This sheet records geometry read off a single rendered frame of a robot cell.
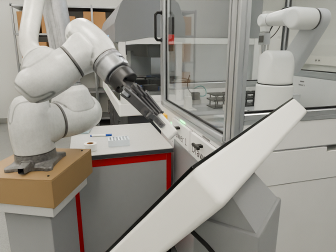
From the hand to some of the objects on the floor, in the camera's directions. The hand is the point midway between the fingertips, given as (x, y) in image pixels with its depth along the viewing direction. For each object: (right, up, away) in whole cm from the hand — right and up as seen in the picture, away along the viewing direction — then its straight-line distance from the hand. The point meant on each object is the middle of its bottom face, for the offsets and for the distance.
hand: (165, 126), depth 78 cm
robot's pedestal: (-52, -99, +61) cm, 127 cm away
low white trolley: (-32, -80, +131) cm, 157 cm away
